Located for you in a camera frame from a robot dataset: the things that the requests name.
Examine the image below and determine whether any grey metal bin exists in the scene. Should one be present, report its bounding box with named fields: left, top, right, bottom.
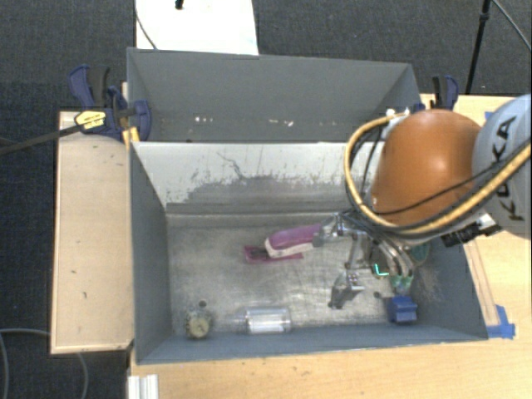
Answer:
left=126, top=47, right=490, bottom=366

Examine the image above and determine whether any pale wood flat board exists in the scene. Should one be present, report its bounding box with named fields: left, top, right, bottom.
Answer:
left=50, top=110, right=135, bottom=355

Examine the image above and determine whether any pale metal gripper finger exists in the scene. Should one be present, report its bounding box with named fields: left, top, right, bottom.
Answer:
left=328, top=272, right=367, bottom=311
left=312, top=215, right=348, bottom=248

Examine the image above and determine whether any blue small box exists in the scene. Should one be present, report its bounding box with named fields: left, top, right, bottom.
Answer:
left=386, top=295, right=418, bottom=325

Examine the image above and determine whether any yellowish round metal object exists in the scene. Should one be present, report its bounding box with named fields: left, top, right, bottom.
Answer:
left=184, top=300, right=214, bottom=341

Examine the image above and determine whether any clear plastic bottle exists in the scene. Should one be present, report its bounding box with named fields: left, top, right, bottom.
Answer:
left=235, top=307, right=293, bottom=336

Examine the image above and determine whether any purple and white stapler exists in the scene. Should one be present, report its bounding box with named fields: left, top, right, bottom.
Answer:
left=243, top=222, right=326, bottom=264

